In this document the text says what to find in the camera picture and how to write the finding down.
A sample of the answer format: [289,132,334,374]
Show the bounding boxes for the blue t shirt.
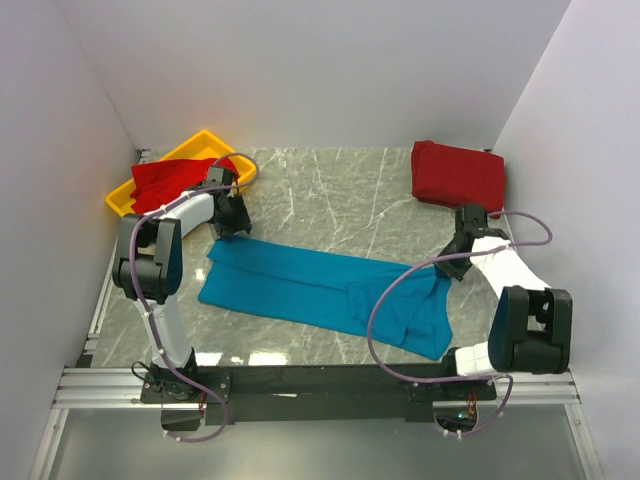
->
[198,236,453,360]

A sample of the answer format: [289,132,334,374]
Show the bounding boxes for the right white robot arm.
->
[436,204,573,399]

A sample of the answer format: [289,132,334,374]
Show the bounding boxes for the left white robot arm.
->
[112,190,252,402]

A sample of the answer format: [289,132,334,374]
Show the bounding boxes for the folded dark red shirt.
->
[411,140,506,212]

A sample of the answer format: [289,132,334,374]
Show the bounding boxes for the yellow plastic tray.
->
[105,130,257,217]

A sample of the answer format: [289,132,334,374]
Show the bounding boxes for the red t shirt in tray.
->
[130,157,217,214]

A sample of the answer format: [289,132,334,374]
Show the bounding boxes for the black base beam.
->
[140,365,497,426]

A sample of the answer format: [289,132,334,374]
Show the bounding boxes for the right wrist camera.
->
[455,203,488,232]

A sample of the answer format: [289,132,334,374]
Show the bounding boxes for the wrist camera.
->
[202,166,238,194]
[455,203,488,232]

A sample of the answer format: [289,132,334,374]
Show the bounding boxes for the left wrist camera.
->
[202,166,238,194]

